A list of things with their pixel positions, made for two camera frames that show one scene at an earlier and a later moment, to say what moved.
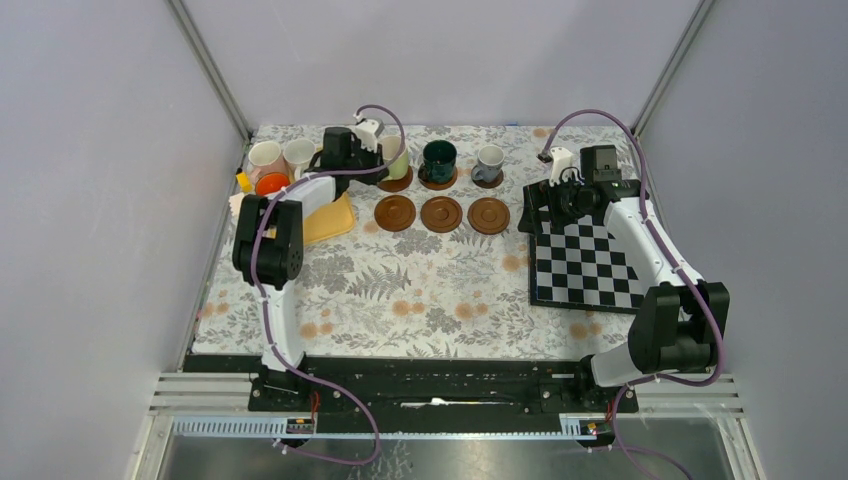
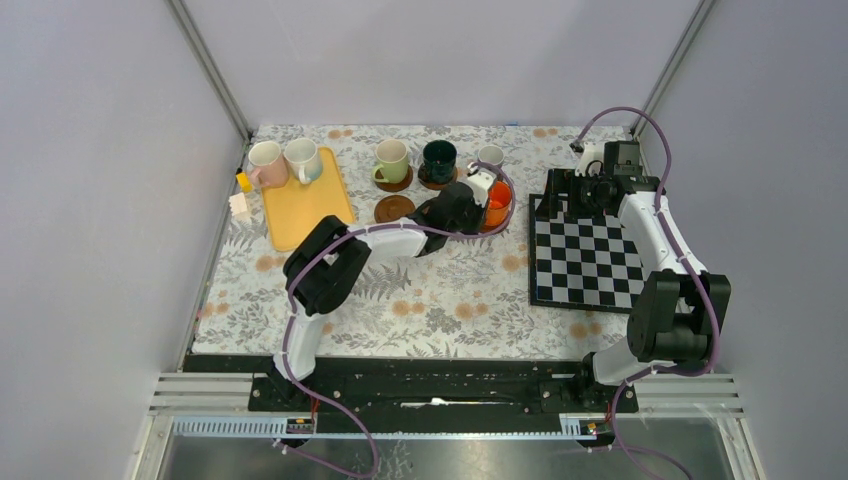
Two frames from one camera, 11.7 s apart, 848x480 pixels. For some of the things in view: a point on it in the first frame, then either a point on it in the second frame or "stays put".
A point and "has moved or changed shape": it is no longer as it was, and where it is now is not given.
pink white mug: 266,157 stays put
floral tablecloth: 416,238 stays put
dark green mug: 439,159 stays put
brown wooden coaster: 396,185 stays put
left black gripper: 375,158 → 478,217
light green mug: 391,147 stays put
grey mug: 490,160 has moved or changed shape
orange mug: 270,182 → 500,199
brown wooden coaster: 395,213 stays put
